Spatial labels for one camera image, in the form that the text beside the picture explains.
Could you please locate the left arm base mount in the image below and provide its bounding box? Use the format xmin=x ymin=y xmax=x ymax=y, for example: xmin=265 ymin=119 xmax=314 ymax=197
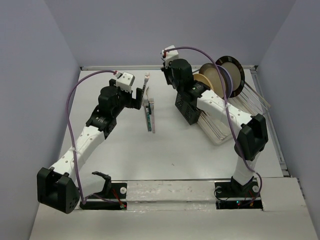
xmin=79 ymin=171 xmax=128 ymax=211

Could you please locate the yellow plate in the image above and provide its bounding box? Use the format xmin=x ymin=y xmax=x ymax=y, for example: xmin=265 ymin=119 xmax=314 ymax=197
xmin=193 ymin=73 xmax=213 ymax=90

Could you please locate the clear drain tray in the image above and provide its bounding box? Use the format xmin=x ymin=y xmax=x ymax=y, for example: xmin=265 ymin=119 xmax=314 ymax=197
xmin=197 ymin=111 xmax=232 ymax=146

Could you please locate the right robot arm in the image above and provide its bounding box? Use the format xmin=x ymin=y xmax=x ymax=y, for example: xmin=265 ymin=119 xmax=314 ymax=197
xmin=161 ymin=58 xmax=269 ymax=196

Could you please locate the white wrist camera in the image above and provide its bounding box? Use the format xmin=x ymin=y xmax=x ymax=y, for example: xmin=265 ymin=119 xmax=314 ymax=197
xmin=114 ymin=71 xmax=135 ymax=93
xmin=160 ymin=45 xmax=179 ymax=69

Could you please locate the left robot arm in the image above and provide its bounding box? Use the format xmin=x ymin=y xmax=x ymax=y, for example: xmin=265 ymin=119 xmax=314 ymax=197
xmin=36 ymin=72 xmax=143 ymax=214

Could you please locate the purple plate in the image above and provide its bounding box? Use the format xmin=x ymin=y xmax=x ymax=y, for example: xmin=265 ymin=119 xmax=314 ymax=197
xmin=217 ymin=65 xmax=233 ymax=98

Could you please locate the wire dish rack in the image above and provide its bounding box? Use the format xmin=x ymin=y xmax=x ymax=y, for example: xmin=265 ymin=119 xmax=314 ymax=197
xmin=228 ymin=83 xmax=271 ymax=116

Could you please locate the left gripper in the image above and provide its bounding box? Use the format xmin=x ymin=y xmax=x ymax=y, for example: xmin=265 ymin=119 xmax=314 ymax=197
xmin=109 ymin=79 xmax=143 ymax=118

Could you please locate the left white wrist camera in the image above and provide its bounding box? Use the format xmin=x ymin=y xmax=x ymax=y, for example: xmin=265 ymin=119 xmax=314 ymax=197
xmin=114 ymin=71 xmax=135 ymax=93

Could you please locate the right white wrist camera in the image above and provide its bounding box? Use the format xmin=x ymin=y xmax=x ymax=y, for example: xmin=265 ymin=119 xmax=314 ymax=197
xmin=160 ymin=45 xmax=179 ymax=69

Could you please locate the silver fork black handle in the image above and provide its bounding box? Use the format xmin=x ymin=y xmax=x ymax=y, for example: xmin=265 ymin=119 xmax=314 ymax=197
xmin=142 ymin=72 xmax=150 ymax=100

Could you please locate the black patterned plate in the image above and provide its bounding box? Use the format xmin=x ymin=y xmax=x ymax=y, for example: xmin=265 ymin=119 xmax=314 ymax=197
xmin=215 ymin=55 xmax=246 ymax=98

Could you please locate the brown rimmed beige plate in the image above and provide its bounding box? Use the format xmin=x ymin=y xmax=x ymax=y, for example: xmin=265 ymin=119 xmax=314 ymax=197
xmin=198 ymin=63 xmax=226 ymax=99

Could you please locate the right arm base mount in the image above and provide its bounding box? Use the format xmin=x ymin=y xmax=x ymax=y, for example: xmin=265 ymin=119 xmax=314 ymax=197
xmin=213 ymin=180 xmax=263 ymax=210

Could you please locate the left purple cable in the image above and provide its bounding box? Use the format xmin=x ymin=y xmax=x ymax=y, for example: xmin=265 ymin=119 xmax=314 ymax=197
xmin=66 ymin=69 xmax=121 ymax=203

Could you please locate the black utensil caddy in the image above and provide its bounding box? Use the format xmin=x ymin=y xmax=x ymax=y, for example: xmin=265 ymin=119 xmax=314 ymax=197
xmin=175 ymin=93 xmax=202 ymax=125

